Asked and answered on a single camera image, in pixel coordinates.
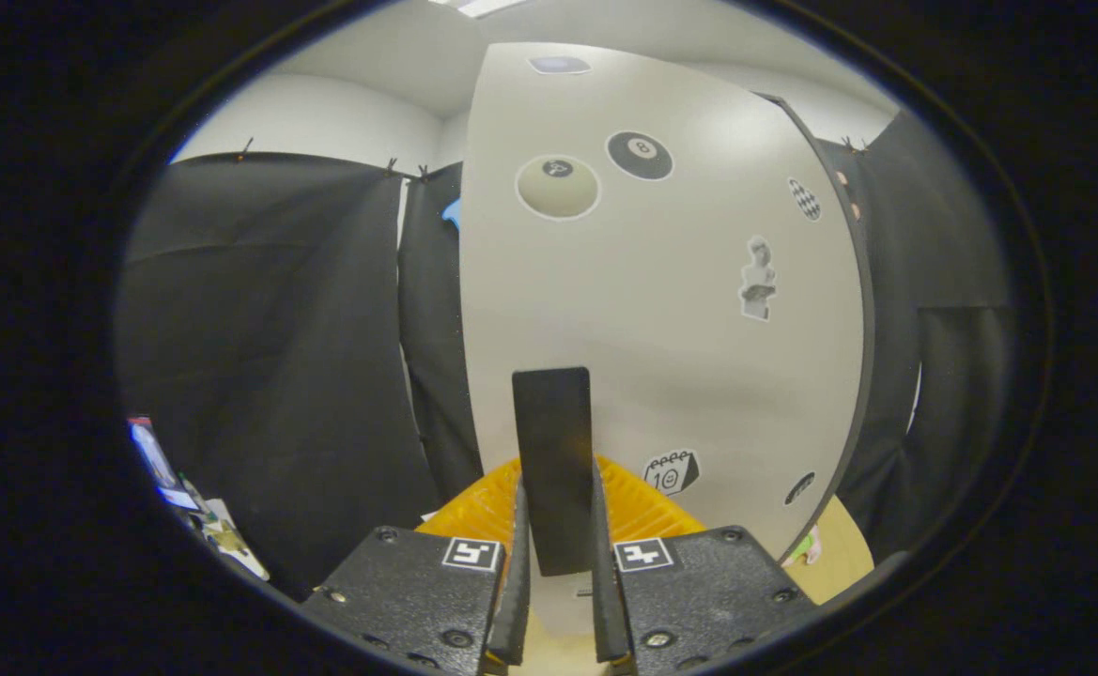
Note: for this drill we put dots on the blue white printed object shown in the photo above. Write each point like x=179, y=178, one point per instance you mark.
x=159, y=460

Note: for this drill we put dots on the green pink plush toy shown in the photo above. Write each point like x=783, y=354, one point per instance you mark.
x=807, y=547

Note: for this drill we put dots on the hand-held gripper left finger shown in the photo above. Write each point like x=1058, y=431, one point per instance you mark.
x=408, y=601

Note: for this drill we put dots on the grey shoe cabinet door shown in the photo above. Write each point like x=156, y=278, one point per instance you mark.
x=661, y=357

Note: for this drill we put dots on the black backdrop cloth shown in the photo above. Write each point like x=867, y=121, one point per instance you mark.
x=276, y=329

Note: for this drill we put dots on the ceiling light panel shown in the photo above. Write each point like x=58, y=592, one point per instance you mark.
x=487, y=7

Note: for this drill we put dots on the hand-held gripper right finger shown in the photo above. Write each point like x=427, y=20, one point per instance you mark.
x=699, y=591

